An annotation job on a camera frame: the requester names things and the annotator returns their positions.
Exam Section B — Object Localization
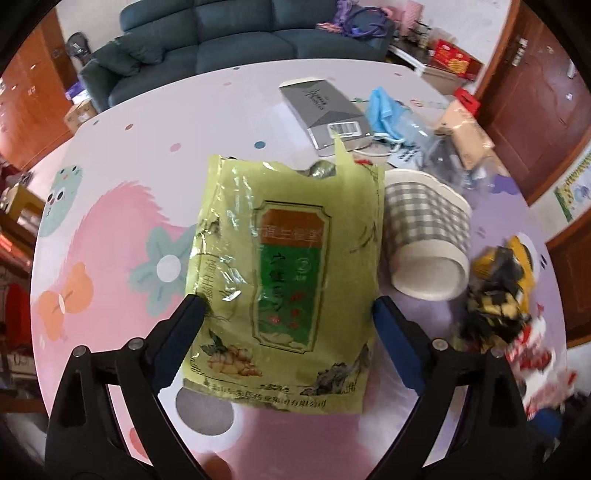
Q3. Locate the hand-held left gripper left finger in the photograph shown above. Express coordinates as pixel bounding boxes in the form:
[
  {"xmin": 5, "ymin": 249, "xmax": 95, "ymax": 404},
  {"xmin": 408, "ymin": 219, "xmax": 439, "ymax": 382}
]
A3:
[{"xmin": 44, "ymin": 293, "xmax": 218, "ymax": 480}]

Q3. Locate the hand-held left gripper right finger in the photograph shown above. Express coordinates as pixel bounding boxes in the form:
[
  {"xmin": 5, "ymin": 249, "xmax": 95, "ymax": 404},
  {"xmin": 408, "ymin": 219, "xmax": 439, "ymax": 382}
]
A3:
[{"xmin": 372, "ymin": 295, "xmax": 532, "ymax": 480}]

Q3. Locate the green snack bag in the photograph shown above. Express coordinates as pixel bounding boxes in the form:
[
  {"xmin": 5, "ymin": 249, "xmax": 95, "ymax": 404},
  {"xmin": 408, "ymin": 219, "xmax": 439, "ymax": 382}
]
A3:
[{"xmin": 182, "ymin": 134, "xmax": 386, "ymax": 416}]

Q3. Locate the yellow and black wrapper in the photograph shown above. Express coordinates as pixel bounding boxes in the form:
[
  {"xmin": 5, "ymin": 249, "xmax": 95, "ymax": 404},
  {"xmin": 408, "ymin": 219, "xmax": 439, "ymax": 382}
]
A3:
[{"xmin": 462, "ymin": 235, "xmax": 539, "ymax": 342}]

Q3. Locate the grey checkered paper cup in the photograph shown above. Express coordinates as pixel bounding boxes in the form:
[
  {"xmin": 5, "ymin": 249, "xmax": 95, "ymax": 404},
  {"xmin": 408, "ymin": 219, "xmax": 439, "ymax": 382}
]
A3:
[{"xmin": 381, "ymin": 168, "xmax": 474, "ymax": 302}]

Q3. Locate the red and white wrapper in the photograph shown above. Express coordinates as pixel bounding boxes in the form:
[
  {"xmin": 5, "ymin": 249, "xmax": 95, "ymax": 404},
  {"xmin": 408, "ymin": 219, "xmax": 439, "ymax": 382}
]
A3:
[{"xmin": 505, "ymin": 318, "xmax": 573, "ymax": 421}]

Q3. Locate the cartoon printed tablecloth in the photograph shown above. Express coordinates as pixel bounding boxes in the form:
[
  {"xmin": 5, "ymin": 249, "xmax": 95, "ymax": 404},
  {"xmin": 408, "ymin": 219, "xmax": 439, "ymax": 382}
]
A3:
[{"xmin": 30, "ymin": 58, "xmax": 568, "ymax": 480}]

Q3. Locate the brown wooden door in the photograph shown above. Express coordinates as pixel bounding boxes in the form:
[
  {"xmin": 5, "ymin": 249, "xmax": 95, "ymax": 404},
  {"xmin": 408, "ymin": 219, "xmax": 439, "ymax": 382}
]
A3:
[
  {"xmin": 475, "ymin": 0, "xmax": 591, "ymax": 204},
  {"xmin": 545, "ymin": 226, "xmax": 591, "ymax": 347}
]

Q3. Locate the clear plastic bag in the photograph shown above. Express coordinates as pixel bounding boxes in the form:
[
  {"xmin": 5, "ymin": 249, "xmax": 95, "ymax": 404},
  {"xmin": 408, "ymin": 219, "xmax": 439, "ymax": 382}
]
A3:
[{"xmin": 388, "ymin": 106, "xmax": 467, "ymax": 185}]

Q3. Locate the brown cardboard packaging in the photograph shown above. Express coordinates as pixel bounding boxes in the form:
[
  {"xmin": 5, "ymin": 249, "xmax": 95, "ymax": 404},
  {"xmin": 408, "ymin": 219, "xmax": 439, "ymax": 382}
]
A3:
[{"xmin": 436, "ymin": 99, "xmax": 497, "ymax": 171}]

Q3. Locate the blue plastic bag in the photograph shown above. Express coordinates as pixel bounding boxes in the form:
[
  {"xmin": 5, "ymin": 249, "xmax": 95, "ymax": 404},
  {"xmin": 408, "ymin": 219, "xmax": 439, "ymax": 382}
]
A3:
[{"xmin": 366, "ymin": 86, "xmax": 411, "ymax": 141}]

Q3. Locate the grey flat cardboard box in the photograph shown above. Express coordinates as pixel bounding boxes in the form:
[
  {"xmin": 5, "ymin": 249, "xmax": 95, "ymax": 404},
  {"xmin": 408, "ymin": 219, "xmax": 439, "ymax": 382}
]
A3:
[{"xmin": 278, "ymin": 78, "xmax": 377, "ymax": 158}]

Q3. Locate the red paper bag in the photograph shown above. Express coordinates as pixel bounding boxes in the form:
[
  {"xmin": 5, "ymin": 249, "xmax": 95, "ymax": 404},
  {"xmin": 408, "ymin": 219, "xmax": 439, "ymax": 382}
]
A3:
[{"xmin": 455, "ymin": 88, "xmax": 481, "ymax": 114}]

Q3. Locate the brown cardboard shipping box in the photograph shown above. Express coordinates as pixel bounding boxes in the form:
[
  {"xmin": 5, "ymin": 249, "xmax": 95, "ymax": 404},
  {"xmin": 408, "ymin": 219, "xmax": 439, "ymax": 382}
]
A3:
[{"xmin": 64, "ymin": 99, "xmax": 100, "ymax": 132}]

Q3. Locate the white side cabinet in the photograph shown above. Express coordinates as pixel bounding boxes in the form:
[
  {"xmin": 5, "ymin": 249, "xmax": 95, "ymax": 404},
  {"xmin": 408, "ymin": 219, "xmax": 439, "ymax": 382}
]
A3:
[{"xmin": 388, "ymin": 44, "xmax": 467, "ymax": 95}]

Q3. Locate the orange wooden cabinet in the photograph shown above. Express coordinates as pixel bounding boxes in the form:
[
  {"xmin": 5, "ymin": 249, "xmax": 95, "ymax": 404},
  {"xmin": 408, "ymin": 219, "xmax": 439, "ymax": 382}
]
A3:
[{"xmin": 0, "ymin": 9, "xmax": 77, "ymax": 171}]

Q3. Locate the red gift box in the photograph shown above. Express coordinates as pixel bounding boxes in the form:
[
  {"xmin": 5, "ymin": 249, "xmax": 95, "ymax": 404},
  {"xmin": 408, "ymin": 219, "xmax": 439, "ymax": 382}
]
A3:
[{"xmin": 429, "ymin": 39, "xmax": 485, "ymax": 81}]

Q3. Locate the black standing fan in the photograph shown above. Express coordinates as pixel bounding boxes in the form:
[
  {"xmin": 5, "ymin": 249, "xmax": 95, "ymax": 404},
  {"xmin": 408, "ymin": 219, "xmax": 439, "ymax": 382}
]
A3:
[{"xmin": 65, "ymin": 32, "xmax": 95, "ymax": 70}]

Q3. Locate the dark blue sofa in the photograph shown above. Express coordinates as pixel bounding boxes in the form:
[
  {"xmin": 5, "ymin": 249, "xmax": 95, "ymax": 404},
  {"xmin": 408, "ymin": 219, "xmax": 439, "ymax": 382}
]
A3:
[{"xmin": 78, "ymin": 0, "xmax": 398, "ymax": 114}]

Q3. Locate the purple bag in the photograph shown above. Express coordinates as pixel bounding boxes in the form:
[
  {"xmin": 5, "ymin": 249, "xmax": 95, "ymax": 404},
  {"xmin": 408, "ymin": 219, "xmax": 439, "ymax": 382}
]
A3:
[{"xmin": 335, "ymin": 0, "xmax": 393, "ymax": 38}]

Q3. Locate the wall poster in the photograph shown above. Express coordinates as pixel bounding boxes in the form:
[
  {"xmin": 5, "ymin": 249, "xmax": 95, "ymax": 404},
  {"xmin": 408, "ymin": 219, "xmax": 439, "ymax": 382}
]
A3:
[{"xmin": 554, "ymin": 150, "xmax": 591, "ymax": 222}]

